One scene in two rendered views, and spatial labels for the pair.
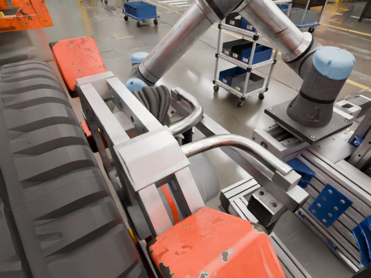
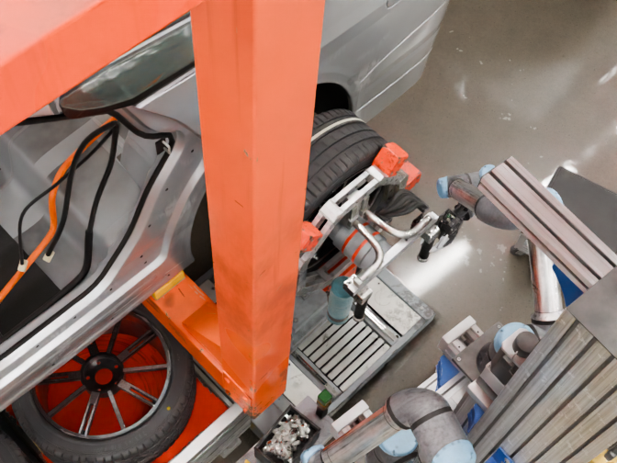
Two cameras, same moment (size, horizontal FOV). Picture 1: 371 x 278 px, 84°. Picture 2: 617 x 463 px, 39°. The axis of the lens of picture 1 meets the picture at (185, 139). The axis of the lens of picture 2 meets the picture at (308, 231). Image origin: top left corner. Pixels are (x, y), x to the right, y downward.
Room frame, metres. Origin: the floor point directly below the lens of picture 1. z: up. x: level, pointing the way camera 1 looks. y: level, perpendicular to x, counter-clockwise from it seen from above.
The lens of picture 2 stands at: (-0.31, -1.32, 3.54)
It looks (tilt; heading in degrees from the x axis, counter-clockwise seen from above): 61 degrees down; 74
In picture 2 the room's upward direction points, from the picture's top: 7 degrees clockwise
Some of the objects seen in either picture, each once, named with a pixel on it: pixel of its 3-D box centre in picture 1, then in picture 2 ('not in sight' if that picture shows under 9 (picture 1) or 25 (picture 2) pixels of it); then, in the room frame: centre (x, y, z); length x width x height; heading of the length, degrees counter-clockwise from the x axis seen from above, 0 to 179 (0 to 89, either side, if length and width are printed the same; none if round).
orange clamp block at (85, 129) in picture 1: (99, 133); (405, 178); (0.50, 0.28, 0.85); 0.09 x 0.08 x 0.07; 34
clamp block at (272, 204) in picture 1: (274, 198); (357, 288); (0.22, -0.17, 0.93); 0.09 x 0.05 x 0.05; 124
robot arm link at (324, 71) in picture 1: (326, 72); (513, 344); (0.66, -0.47, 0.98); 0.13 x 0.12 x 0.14; 2
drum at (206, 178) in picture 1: (170, 191); (361, 242); (0.28, 0.04, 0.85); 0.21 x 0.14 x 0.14; 124
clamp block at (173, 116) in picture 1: (178, 113); (425, 228); (0.50, 0.02, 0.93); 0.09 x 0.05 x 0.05; 124
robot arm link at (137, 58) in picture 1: (142, 70); (483, 181); (0.74, 0.16, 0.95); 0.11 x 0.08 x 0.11; 2
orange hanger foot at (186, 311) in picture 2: not in sight; (190, 307); (-0.34, -0.04, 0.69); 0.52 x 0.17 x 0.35; 124
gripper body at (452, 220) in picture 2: not in sight; (454, 220); (0.63, 0.07, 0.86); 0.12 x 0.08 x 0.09; 34
